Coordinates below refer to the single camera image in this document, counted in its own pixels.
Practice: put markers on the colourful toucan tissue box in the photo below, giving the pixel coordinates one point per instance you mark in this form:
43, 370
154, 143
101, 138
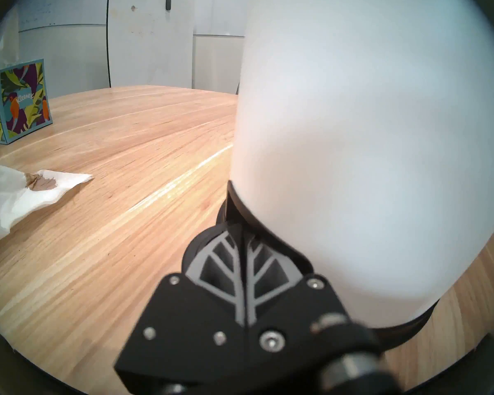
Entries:
20, 102

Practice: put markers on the wall whiteboard with writing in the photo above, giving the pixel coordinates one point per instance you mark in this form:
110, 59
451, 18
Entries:
61, 7

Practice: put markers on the white pedal trash can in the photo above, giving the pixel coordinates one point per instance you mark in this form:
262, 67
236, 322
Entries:
354, 131

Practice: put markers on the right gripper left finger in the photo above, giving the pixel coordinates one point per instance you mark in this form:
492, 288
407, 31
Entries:
189, 328

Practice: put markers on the wide glass wall whiteboard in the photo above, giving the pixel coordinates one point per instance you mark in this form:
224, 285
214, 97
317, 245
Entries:
218, 11

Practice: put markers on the rolling whiteboard on stand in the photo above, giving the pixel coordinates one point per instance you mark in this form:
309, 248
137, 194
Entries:
148, 40

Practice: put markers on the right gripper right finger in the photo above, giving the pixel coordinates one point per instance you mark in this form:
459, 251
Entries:
296, 316

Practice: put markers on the white tissue sheet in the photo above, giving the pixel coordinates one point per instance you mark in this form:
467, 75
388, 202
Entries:
12, 192
9, 40

